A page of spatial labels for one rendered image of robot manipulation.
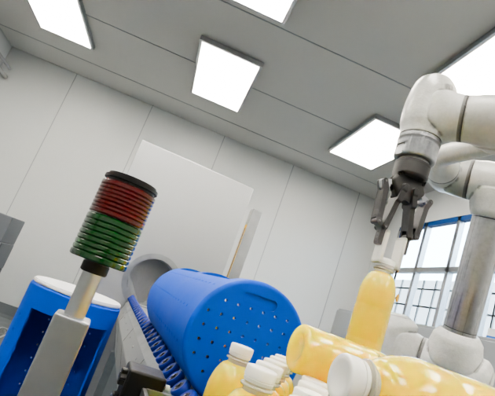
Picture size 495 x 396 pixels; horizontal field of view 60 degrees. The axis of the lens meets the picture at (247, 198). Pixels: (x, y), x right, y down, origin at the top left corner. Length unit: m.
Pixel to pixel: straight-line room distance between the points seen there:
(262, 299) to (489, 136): 0.59
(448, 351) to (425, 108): 0.81
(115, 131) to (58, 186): 1.09
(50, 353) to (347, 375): 0.29
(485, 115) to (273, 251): 5.59
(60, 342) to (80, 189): 5.92
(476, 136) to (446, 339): 0.74
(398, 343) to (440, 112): 0.83
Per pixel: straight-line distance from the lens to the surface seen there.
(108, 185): 0.49
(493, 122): 1.00
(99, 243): 0.48
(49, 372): 0.51
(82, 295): 0.50
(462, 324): 1.55
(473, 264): 1.53
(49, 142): 6.63
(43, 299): 1.39
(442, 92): 1.03
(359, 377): 0.38
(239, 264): 2.46
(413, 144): 0.98
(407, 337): 1.57
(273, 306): 1.02
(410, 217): 0.97
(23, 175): 6.59
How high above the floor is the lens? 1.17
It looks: 13 degrees up
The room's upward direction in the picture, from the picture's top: 20 degrees clockwise
